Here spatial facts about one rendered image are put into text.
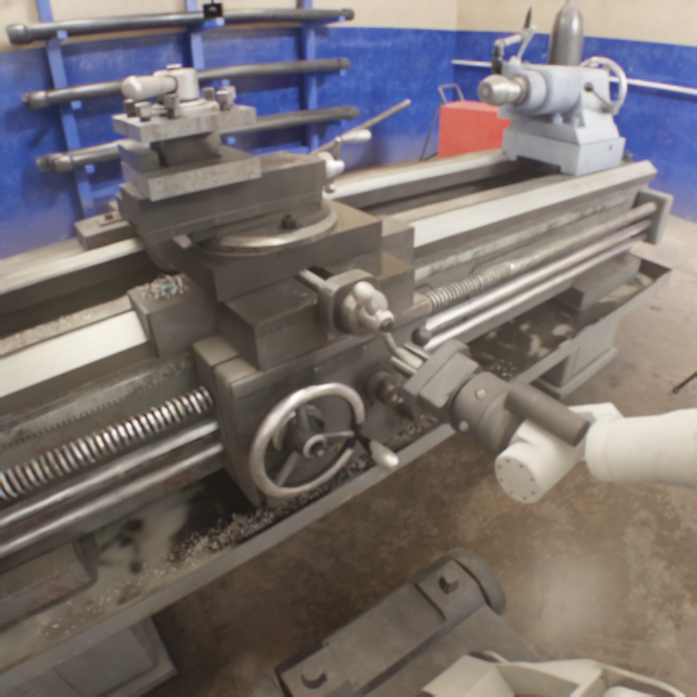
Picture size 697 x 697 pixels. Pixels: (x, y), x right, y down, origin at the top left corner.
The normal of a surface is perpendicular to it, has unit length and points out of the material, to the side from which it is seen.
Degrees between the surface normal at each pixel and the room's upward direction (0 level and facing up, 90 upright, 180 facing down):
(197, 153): 90
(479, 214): 36
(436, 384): 27
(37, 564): 0
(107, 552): 0
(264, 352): 90
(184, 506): 0
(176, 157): 90
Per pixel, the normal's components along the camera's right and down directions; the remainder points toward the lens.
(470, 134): -0.53, 0.48
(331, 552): -0.01, -0.83
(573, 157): -0.79, 0.35
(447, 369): -0.36, -0.58
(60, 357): 0.35, -0.42
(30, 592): 0.61, 0.43
